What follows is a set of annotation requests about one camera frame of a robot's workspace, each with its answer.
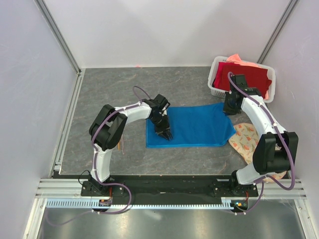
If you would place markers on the right aluminium corner post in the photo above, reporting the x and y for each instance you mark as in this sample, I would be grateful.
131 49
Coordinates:
277 30

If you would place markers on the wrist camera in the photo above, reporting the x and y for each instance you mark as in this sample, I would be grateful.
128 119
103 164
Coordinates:
162 102
239 81

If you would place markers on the aluminium corner post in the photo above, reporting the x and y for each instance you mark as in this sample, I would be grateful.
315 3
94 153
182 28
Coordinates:
57 34
277 30

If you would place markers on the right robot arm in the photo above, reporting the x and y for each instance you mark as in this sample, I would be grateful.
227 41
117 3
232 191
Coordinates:
276 149

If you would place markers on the floral oval placemat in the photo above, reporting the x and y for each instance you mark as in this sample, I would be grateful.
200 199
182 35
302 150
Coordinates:
245 141

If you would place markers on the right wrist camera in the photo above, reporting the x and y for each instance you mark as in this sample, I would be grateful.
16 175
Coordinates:
239 81

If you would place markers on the white plastic basket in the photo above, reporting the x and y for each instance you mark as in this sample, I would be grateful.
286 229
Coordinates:
221 93

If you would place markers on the left aluminium corner post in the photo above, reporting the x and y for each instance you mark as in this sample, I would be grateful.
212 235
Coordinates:
57 34

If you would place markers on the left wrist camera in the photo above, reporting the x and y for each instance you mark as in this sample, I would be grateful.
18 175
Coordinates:
162 102

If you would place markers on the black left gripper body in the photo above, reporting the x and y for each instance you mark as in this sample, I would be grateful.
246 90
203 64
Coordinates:
160 123

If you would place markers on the slotted cable duct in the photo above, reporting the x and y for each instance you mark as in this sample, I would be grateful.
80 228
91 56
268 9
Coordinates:
98 204

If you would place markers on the blue cloth napkin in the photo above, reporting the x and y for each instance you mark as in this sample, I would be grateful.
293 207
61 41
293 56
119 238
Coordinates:
196 126

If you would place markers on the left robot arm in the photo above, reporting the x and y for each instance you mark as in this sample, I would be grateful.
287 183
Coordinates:
107 129

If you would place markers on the salmon cloth in basket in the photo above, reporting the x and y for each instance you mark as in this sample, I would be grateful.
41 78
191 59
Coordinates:
235 58

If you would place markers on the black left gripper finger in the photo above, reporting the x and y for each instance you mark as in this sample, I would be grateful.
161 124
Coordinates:
169 135
163 135

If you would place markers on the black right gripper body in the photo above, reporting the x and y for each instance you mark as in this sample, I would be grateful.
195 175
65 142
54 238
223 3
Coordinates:
230 108

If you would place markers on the red cloth in basket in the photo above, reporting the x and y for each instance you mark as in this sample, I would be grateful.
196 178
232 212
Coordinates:
255 77

